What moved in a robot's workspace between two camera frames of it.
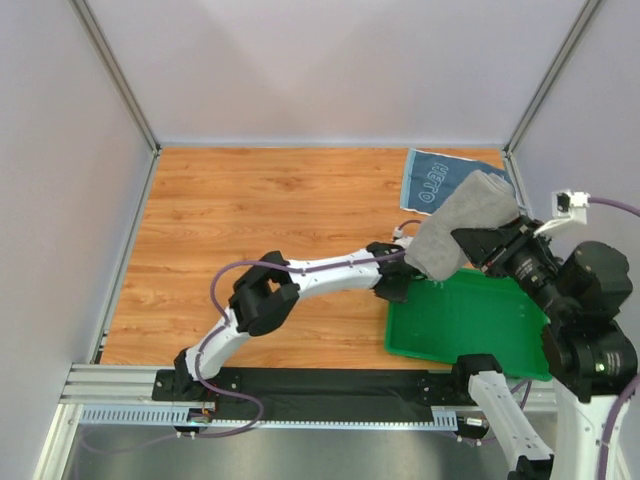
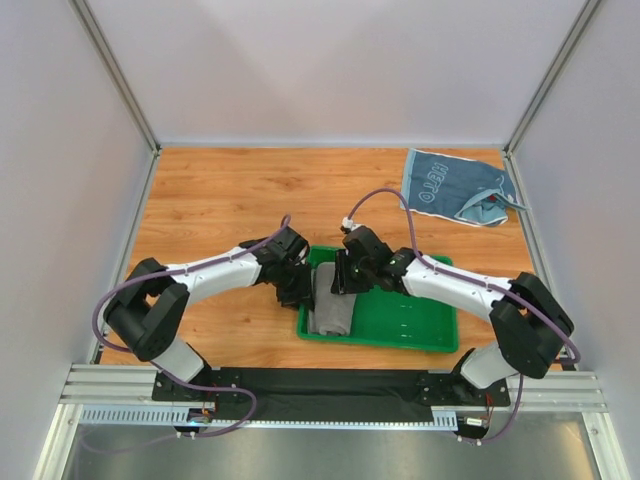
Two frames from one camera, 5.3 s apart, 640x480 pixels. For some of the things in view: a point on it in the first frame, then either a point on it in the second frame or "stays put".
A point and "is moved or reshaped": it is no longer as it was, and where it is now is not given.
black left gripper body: x=395 y=282 → x=295 y=288
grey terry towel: x=482 y=200 → x=333 y=313
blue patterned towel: x=430 y=178 stays put
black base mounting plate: x=317 y=395 stays put
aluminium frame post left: x=123 y=85 stays put
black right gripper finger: x=483 y=245 → x=348 y=276
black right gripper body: x=501 y=245 → x=347 y=275
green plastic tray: x=473 y=313 is moved or reshaped
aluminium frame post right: x=581 y=22 stays put
